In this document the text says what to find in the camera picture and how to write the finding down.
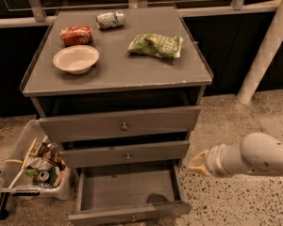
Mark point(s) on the white green soda can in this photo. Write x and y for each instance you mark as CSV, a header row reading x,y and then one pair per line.
x,y
109,20

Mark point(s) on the grey bottom drawer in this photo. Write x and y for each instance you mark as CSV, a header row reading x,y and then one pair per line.
x,y
129,193

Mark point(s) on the metal railing frame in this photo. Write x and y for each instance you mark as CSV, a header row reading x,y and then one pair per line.
x,y
141,0

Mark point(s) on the grey top drawer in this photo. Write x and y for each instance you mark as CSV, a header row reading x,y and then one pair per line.
x,y
120,124

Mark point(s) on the green chip bag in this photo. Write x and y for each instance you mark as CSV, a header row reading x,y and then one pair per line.
x,y
156,45

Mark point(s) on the white paper bowl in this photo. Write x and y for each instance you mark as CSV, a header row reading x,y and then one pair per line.
x,y
76,59

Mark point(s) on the black handle on floor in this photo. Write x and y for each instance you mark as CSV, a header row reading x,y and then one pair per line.
x,y
3,205

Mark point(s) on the grey middle drawer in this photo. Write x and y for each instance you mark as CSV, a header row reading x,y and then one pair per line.
x,y
118,155

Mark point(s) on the grey drawer cabinet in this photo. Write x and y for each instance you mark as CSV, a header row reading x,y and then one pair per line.
x,y
118,81

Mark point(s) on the clear plastic trash bin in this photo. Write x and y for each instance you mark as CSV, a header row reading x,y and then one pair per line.
x,y
32,152

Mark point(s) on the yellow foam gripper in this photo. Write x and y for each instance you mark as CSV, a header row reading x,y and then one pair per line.
x,y
214,161

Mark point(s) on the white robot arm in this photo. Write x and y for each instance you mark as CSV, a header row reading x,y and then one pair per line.
x,y
257,154

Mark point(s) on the grey drawer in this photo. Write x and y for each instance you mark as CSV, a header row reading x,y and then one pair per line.
x,y
129,193
118,155
120,124

